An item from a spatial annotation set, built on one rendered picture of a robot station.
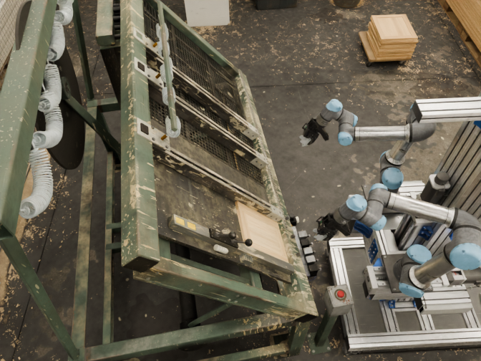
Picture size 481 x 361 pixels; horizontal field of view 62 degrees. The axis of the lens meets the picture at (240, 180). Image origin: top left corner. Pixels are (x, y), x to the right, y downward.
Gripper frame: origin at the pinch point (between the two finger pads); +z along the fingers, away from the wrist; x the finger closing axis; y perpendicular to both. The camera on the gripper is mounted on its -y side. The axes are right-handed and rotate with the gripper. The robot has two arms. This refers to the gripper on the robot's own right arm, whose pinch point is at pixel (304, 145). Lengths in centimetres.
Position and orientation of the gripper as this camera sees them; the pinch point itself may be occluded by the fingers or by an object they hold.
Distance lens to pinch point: 247.2
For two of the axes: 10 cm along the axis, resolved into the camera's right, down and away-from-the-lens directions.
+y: -9.0, -2.4, -3.7
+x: 0.4, 7.9, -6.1
